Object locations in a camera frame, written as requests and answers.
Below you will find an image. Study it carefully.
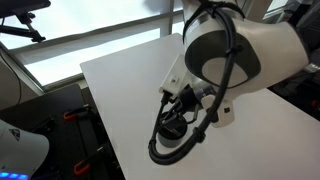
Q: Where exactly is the dark mug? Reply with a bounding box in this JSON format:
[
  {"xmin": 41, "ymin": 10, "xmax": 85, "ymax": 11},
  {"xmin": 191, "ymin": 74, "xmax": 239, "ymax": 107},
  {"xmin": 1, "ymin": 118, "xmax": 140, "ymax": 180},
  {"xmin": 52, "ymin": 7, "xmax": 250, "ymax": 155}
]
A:
[{"xmin": 155, "ymin": 111, "xmax": 189, "ymax": 149}]

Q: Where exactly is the black clamp with orange handle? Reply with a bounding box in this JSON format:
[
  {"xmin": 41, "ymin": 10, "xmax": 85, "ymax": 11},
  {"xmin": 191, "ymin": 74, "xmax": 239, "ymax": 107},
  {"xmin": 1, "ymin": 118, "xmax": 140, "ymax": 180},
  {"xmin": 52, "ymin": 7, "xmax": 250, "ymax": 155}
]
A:
[
  {"xmin": 63, "ymin": 104, "xmax": 93, "ymax": 122},
  {"xmin": 73, "ymin": 143, "xmax": 115, "ymax": 176}
]

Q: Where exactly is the thin black wall cable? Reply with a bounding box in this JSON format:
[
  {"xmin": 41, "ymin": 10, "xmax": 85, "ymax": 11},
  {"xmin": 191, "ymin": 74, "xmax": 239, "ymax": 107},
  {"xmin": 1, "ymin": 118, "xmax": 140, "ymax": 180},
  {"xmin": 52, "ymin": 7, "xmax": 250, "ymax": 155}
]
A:
[{"xmin": 0, "ymin": 52, "xmax": 23, "ymax": 106}]

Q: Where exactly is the grey blue office chair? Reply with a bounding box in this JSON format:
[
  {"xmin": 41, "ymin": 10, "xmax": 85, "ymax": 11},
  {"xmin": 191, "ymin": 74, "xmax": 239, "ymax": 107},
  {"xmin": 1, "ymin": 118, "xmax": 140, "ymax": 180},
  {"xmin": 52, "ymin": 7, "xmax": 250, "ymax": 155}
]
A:
[{"xmin": 299, "ymin": 49, "xmax": 320, "ymax": 98}]

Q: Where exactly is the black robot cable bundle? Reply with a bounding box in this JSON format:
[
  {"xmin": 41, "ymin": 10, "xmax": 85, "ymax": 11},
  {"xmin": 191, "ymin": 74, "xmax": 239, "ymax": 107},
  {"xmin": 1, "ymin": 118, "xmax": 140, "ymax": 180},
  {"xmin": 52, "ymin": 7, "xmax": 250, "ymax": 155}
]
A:
[{"xmin": 147, "ymin": 0, "xmax": 246, "ymax": 167}]

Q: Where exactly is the black equipment stand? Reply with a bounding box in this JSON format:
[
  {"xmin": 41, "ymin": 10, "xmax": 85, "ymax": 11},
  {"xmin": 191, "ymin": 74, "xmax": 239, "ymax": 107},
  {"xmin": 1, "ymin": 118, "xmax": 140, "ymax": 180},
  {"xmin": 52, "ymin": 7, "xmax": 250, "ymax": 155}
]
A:
[{"xmin": 288, "ymin": 0, "xmax": 320, "ymax": 51}]

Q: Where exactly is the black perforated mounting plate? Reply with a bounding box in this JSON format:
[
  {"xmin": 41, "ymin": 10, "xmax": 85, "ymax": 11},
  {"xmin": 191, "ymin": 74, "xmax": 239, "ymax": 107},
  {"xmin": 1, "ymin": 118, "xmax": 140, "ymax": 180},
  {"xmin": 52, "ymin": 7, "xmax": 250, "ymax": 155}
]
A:
[{"xmin": 0, "ymin": 83, "xmax": 126, "ymax": 180}]

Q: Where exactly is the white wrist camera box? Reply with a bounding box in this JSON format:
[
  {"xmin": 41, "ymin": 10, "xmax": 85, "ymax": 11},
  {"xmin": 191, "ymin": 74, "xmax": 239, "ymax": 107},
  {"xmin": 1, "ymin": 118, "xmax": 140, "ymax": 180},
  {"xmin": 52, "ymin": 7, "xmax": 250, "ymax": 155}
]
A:
[{"xmin": 158, "ymin": 54, "xmax": 189, "ymax": 101}]

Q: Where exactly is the grey window frame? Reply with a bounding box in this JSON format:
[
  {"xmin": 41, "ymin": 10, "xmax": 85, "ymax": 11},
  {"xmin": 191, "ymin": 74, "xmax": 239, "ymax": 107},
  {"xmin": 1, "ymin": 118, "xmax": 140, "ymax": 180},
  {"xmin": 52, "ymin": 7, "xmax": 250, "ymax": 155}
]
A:
[{"xmin": 0, "ymin": 0, "xmax": 278, "ymax": 93}]

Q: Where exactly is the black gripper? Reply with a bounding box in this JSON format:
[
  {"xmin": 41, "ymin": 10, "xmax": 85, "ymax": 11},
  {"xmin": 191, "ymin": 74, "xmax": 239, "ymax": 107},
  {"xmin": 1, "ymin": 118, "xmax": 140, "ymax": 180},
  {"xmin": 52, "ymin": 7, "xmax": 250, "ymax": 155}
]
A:
[{"xmin": 160, "ymin": 84, "xmax": 204, "ymax": 134}]

